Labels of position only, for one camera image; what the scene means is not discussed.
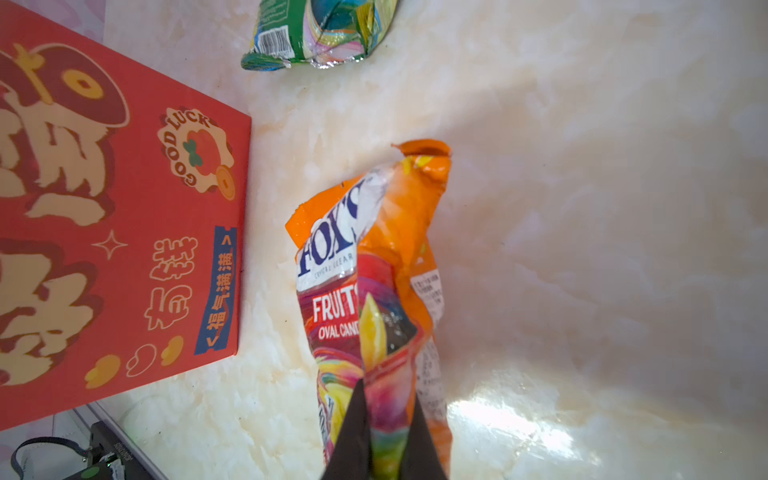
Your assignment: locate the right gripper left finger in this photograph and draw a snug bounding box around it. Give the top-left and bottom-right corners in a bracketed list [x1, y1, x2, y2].
[321, 380, 372, 480]

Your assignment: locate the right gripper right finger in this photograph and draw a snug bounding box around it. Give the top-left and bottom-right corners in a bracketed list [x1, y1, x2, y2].
[398, 399, 447, 480]

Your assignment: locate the pink Fox's candy packet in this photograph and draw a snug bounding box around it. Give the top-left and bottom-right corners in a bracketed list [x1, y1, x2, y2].
[286, 139, 452, 479]

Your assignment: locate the red white paper bag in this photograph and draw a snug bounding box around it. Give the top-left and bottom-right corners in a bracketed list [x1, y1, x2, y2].
[1, 1, 251, 429]

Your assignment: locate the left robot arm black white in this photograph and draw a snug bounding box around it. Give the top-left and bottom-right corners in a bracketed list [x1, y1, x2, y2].
[10, 420, 166, 480]

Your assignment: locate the green spring tea packet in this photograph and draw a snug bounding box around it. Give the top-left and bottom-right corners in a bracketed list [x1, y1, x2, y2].
[241, 0, 398, 72]

